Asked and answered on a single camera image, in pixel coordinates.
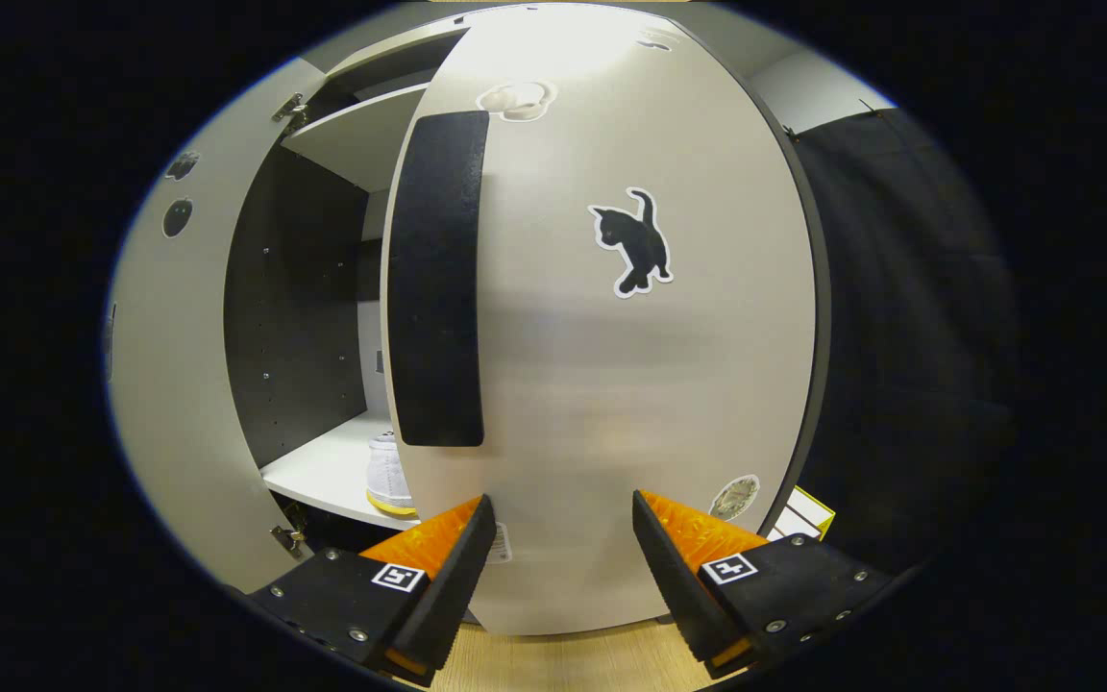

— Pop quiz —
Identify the yellow box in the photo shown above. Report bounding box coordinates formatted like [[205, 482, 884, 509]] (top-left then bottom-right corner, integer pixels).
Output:
[[767, 485, 836, 541]]

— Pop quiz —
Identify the white shoe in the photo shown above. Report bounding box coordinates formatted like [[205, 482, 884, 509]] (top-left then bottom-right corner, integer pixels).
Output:
[[366, 432, 418, 518]]

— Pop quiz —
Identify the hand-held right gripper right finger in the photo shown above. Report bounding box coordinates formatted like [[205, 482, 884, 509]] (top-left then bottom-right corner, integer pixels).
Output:
[[632, 490, 896, 666]]

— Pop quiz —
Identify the black right door handle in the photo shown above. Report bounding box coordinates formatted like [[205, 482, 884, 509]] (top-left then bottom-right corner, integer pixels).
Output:
[[386, 110, 491, 449]]

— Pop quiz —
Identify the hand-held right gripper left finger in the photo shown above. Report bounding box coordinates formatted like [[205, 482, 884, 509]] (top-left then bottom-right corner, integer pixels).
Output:
[[251, 494, 497, 687]]

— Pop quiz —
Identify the white shoe cabinet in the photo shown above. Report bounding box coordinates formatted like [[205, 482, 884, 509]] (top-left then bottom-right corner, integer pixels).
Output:
[[222, 19, 473, 534]]

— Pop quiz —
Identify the white cabinet door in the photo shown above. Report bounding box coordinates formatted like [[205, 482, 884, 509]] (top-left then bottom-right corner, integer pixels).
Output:
[[104, 56, 326, 595], [379, 3, 833, 637]]

